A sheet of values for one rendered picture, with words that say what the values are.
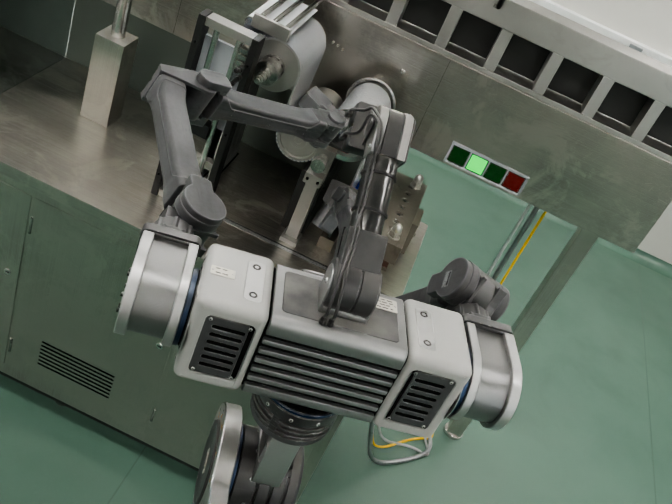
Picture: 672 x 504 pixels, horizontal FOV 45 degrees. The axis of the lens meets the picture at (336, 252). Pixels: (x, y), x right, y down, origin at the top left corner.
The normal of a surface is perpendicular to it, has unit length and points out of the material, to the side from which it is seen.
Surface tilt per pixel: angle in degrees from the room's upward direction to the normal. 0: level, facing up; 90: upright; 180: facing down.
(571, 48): 90
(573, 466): 0
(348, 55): 90
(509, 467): 0
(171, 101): 14
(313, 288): 0
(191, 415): 90
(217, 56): 90
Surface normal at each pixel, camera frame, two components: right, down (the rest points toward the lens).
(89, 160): 0.34, -0.75
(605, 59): -0.27, 0.50
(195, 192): 0.61, -0.63
